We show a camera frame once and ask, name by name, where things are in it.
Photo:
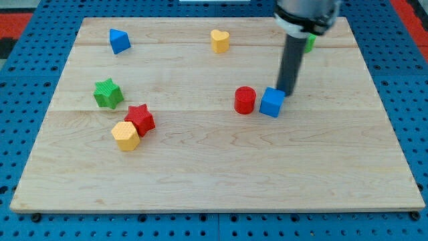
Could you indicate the blue cube block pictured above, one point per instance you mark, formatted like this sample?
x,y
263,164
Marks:
x,y
271,102

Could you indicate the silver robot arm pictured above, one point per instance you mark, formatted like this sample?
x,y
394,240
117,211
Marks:
x,y
300,18

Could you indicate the red cylinder block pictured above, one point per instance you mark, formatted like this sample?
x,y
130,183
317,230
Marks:
x,y
244,101

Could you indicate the light wooden board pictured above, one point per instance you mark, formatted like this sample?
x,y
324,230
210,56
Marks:
x,y
331,149

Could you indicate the red star block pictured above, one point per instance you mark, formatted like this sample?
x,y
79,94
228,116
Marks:
x,y
141,118

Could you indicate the yellow heart block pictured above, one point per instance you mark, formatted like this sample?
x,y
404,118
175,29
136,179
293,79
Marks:
x,y
219,41

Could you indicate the yellow hexagon block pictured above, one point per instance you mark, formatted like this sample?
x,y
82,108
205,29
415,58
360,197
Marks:
x,y
126,136

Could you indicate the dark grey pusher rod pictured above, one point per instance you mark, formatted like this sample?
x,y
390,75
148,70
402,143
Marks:
x,y
290,64

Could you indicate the green star block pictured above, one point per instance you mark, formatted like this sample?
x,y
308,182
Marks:
x,y
107,94

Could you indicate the blue triangular prism block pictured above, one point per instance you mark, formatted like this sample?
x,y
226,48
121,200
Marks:
x,y
119,40

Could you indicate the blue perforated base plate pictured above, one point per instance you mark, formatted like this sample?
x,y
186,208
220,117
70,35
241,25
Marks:
x,y
33,68

